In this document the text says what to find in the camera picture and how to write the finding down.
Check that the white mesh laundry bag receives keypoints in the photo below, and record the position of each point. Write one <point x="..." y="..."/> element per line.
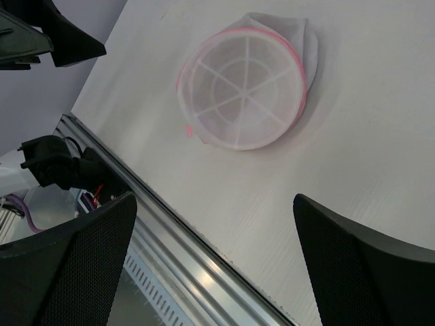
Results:
<point x="247" y="85"/>

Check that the white slotted cable duct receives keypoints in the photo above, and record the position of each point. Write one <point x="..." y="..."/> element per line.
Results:
<point x="164" y="304"/>

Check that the aluminium front rail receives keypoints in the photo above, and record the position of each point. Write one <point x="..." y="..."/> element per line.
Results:
<point x="208" y="289"/>

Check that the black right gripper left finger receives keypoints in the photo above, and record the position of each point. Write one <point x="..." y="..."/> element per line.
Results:
<point x="68" y="274"/>

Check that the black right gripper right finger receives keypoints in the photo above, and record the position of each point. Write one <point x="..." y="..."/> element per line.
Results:
<point x="360" y="276"/>

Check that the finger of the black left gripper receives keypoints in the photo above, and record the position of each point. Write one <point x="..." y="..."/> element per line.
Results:
<point x="21" y="44"/>
<point x="71" y="45"/>

